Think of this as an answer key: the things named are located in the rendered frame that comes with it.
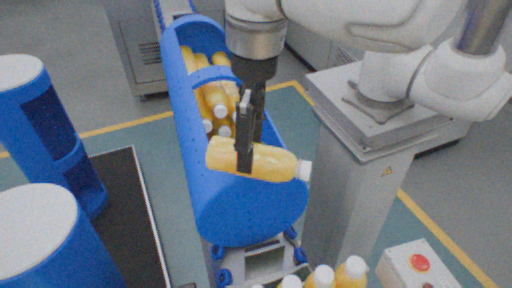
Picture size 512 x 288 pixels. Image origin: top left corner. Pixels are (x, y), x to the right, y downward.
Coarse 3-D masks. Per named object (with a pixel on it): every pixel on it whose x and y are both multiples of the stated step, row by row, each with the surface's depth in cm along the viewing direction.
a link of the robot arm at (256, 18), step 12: (228, 0) 45; (240, 0) 43; (252, 0) 42; (264, 0) 41; (276, 0) 39; (228, 12) 47; (240, 12) 45; (252, 12) 44; (264, 12) 43; (276, 12) 41
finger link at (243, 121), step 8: (248, 104) 51; (248, 112) 52; (240, 120) 53; (248, 120) 53; (240, 128) 54; (248, 128) 54; (240, 136) 55; (248, 136) 55; (240, 144) 56; (248, 144) 56; (248, 152) 57
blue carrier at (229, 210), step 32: (192, 32) 137; (224, 32) 135; (192, 96) 97; (192, 128) 89; (192, 160) 84; (192, 192) 81; (224, 192) 73; (256, 192) 76; (288, 192) 80; (224, 224) 81; (256, 224) 85; (288, 224) 89
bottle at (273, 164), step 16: (208, 144) 66; (224, 144) 65; (256, 144) 66; (208, 160) 65; (224, 160) 65; (256, 160) 64; (272, 160) 63; (288, 160) 64; (256, 176) 65; (272, 176) 64; (288, 176) 64
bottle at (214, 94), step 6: (210, 84) 105; (216, 84) 105; (222, 84) 109; (204, 90) 106; (210, 90) 103; (216, 90) 103; (222, 90) 104; (204, 96) 105; (210, 96) 102; (216, 96) 101; (222, 96) 102; (210, 102) 102; (216, 102) 101; (222, 102) 102; (210, 108) 103
